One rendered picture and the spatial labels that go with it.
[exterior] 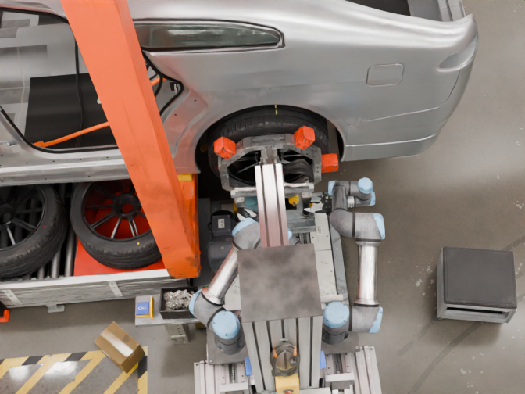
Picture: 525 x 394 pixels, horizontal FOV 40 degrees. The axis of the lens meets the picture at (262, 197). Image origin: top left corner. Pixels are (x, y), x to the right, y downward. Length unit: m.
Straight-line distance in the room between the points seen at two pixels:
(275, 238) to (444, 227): 2.51
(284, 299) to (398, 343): 2.19
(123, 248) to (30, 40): 1.38
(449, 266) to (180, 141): 1.66
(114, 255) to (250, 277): 1.97
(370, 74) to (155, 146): 1.12
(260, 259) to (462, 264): 2.12
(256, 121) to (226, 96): 0.26
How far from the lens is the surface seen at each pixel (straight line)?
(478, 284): 4.23
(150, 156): 2.94
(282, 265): 2.30
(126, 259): 4.20
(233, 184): 4.01
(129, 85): 2.58
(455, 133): 5.14
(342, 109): 3.62
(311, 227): 4.47
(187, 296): 3.89
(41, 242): 4.32
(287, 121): 3.66
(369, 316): 3.31
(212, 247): 4.17
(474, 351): 4.45
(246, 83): 3.40
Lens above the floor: 4.12
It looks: 60 degrees down
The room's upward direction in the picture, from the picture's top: 6 degrees counter-clockwise
